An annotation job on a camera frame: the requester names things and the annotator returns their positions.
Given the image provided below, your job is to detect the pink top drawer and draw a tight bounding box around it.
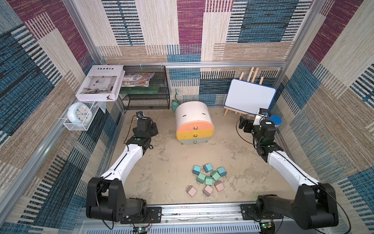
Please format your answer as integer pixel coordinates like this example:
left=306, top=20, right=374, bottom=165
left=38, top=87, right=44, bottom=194
left=177, top=121, right=214, bottom=132

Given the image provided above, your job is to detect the white round drawer cabinet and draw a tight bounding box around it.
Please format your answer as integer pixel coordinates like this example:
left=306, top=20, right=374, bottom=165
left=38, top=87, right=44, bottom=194
left=175, top=101, right=213, bottom=133

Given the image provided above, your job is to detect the blue plug cube three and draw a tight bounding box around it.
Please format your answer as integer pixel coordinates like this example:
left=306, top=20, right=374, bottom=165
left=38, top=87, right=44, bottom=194
left=217, top=167, right=227, bottom=176

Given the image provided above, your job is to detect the yellow drawer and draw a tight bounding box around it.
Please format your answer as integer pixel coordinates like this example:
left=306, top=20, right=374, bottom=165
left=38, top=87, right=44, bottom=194
left=176, top=129, right=214, bottom=140

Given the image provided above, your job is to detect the green plug cube one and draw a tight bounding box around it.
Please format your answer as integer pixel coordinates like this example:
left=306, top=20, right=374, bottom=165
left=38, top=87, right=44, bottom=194
left=210, top=171, right=221, bottom=181

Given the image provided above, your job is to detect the blue plug cube one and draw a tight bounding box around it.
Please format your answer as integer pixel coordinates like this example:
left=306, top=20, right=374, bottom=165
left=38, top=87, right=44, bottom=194
left=192, top=165, right=201, bottom=175

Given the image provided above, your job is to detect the blue plug cube two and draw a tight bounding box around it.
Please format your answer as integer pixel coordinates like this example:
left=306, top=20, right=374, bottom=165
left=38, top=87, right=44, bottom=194
left=203, top=163, right=213, bottom=173

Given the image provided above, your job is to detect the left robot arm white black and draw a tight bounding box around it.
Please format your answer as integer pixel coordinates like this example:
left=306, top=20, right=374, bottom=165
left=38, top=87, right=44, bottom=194
left=86, top=111, right=158, bottom=223

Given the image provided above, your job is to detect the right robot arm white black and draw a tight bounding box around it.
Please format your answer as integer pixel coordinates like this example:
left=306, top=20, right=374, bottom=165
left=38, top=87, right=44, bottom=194
left=236, top=115, right=339, bottom=230

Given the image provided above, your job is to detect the grey bottom drawer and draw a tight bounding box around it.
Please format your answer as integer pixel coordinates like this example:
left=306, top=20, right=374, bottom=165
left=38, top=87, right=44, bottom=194
left=180, top=137, right=210, bottom=145

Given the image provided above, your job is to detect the blue lid pencil canister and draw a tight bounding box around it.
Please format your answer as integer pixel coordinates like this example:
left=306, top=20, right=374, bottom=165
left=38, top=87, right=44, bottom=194
left=269, top=115, right=283, bottom=127

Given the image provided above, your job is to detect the white board on easel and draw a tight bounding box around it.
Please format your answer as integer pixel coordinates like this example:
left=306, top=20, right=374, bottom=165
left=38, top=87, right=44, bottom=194
left=224, top=67, right=277, bottom=116

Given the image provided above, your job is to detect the colourful snack bag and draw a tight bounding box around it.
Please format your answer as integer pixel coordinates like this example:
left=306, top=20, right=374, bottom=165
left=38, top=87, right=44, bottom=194
left=121, top=73, right=155, bottom=87

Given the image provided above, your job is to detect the white magazine book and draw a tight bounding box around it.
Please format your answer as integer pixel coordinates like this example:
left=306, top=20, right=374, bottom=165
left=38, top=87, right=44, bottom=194
left=76, top=65, right=125, bottom=102

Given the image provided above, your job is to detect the white alarm clock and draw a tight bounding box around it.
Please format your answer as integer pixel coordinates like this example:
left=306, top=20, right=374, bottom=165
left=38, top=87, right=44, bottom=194
left=67, top=102, right=93, bottom=124

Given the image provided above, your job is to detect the pink plug cube right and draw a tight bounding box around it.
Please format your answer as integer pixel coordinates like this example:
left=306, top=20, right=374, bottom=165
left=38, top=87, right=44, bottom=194
left=214, top=181, right=225, bottom=192

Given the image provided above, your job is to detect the pink plug cube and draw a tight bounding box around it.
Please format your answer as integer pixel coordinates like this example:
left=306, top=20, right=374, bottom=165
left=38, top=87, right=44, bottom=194
left=203, top=185, right=213, bottom=197
left=187, top=186, right=197, bottom=198
left=214, top=181, right=225, bottom=192

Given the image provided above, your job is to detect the green plug cube three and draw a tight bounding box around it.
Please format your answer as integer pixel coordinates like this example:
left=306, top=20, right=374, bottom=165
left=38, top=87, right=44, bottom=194
left=205, top=176, right=213, bottom=186

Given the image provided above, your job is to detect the green plug cube two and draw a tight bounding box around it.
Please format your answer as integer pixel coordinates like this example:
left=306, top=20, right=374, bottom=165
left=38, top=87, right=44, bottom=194
left=196, top=173, right=206, bottom=184

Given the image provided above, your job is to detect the pink plug cube left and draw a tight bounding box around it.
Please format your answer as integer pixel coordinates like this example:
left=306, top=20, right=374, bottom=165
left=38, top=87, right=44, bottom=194
left=187, top=186, right=197, bottom=198

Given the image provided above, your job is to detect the pink plug cube middle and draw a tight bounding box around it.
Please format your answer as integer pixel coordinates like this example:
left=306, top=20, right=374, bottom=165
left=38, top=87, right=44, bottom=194
left=203, top=185, right=213, bottom=197

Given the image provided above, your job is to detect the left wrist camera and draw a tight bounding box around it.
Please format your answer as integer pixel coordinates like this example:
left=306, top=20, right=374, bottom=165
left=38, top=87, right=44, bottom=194
left=136, top=111, right=145, bottom=119

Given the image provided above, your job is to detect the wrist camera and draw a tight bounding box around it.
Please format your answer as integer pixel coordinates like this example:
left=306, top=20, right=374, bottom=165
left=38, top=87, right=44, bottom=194
left=253, top=108, right=270, bottom=126
left=136, top=111, right=145, bottom=119

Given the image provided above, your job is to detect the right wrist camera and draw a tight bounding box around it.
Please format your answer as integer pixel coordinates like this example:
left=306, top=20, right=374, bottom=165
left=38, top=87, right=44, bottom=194
left=253, top=108, right=270, bottom=126

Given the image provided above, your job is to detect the black wire shelf rack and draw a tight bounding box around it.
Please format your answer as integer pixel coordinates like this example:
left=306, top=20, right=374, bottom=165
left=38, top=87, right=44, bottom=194
left=119, top=65, right=170, bottom=110

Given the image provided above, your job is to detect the white wire basket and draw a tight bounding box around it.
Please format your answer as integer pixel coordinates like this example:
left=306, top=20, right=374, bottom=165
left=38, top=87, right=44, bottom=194
left=63, top=102, right=99, bottom=131

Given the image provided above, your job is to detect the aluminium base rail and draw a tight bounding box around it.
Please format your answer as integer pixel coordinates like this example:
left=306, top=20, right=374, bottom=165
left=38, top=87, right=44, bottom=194
left=73, top=202, right=316, bottom=234

